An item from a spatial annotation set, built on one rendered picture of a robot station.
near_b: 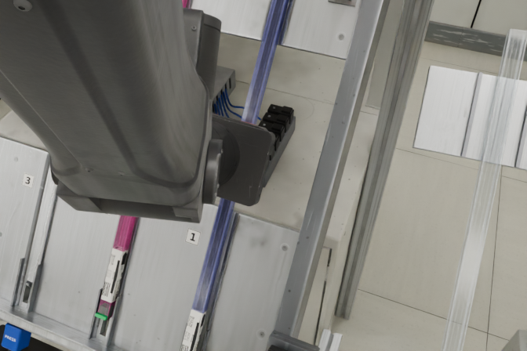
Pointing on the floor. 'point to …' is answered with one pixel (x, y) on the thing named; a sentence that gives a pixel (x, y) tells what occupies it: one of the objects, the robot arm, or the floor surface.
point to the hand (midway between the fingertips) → (240, 152)
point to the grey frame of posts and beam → (393, 116)
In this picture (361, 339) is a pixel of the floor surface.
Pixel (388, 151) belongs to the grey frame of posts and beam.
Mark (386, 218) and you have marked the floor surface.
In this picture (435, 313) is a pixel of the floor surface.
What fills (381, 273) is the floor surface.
